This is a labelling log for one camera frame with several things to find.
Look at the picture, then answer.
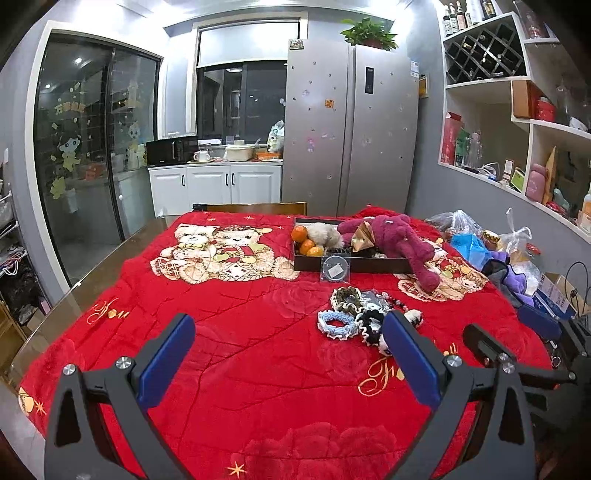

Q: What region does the white wall shelf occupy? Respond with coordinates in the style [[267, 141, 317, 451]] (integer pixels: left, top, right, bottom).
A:
[[436, 0, 591, 241]]

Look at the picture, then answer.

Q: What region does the golden cloth pouch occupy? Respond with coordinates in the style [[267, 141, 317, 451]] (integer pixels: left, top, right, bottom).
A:
[[351, 220, 376, 252]]

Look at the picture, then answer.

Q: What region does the grey black cloth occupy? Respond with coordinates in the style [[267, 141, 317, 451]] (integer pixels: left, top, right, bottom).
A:
[[482, 259, 511, 287]]

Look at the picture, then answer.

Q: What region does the glass sliding door with stickers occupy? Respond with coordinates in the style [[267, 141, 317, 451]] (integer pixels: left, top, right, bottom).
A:
[[25, 21, 164, 287]]

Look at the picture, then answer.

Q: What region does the magenta plush bear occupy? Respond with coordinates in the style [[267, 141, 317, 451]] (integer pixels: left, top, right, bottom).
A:
[[337, 213, 441, 294]]

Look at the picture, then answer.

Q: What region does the green packet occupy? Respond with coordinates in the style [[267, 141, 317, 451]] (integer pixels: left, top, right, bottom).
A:
[[455, 129, 471, 168]]

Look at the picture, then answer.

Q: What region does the black microwave oven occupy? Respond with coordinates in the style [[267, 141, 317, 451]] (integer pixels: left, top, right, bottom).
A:
[[146, 137, 198, 167]]

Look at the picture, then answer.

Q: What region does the metal storage rack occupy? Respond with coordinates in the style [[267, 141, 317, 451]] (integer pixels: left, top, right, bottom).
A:
[[0, 166, 51, 384]]

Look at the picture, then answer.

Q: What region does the row of wine bottles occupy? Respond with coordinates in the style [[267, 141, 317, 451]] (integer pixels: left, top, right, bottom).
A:
[[443, 0, 497, 38]]

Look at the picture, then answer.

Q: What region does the pink pouch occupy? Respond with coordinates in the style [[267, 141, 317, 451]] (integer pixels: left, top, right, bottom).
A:
[[526, 163, 549, 204]]

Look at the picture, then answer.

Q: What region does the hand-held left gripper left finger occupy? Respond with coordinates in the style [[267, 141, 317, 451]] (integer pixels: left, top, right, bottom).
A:
[[44, 314, 197, 480]]

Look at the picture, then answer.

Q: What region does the clear plastic bag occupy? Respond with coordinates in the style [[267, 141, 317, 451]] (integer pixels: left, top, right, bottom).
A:
[[425, 210, 483, 241]]

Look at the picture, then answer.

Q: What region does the white kitchen cabinet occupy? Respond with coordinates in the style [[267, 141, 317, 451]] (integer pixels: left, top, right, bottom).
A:
[[148, 160, 283, 217]]

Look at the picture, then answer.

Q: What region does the red printed blanket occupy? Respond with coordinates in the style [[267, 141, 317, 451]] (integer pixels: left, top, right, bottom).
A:
[[18, 208, 555, 480]]

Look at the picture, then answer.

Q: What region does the blue plastic bag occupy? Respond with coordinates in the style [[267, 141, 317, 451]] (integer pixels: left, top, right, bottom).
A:
[[450, 233, 492, 271]]

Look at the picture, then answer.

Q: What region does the beige fluffy plush toy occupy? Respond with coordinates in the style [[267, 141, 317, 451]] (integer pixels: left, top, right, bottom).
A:
[[307, 223, 345, 250]]

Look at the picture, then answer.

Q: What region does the grey red bead bracelet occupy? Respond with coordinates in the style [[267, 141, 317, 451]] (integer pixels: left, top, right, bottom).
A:
[[379, 290, 411, 315]]

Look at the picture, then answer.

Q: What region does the tall red gift box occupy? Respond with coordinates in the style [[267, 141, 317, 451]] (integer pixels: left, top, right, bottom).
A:
[[441, 112, 464, 166]]

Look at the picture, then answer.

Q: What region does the blue white cardboard box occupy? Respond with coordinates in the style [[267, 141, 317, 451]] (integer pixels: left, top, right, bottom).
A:
[[533, 272, 591, 319]]

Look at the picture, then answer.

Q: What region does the black white crochet scrunchie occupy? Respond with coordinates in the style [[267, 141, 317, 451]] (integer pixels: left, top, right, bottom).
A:
[[358, 310, 393, 354]]

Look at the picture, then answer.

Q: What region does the potted green plant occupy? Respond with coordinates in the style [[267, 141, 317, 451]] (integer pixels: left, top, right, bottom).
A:
[[341, 17, 399, 51]]

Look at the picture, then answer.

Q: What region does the dark kitchen window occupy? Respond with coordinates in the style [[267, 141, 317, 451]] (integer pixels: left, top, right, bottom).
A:
[[196, 60, 288, 139]]

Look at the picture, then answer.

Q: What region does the blue white crochet scrunchie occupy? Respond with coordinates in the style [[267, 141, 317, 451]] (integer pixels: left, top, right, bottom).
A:
[[317, 310, 360, 342]]

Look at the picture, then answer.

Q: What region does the brown cardboard box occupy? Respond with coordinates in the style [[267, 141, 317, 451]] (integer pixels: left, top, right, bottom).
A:
[[512, 80, 536, 120]]

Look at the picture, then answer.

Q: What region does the round badge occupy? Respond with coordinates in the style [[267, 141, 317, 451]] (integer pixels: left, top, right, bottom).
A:
[[320, 256, 352, 283]]

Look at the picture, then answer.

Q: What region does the black cable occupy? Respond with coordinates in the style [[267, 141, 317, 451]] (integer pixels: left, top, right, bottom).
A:
[[566, 261, 591, 315]]

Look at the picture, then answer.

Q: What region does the black cardboard box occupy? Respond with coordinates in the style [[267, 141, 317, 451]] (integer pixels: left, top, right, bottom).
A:
[[293, 217, 416, 274]]

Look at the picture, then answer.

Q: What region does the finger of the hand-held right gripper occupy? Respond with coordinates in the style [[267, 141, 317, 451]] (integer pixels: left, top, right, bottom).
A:
[[517, 306, 578, 354], [462, 324, 578, 388]]

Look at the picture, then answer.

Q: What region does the silver double-door refrigerator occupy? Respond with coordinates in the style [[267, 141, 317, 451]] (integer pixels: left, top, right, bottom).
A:
[[281, 44, 420, 217]]

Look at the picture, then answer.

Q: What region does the knotted white plastic bag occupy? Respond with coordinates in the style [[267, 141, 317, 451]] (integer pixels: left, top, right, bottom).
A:
[[499, 208, 541, 278]]

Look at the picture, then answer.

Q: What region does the olive cream crochet scrunchie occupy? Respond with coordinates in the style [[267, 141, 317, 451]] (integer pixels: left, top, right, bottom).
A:
[[330, 286, 365, 310]]

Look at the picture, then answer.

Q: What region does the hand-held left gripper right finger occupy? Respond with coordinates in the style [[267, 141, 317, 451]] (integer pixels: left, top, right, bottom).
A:
[[383, 311, 539, 480]]

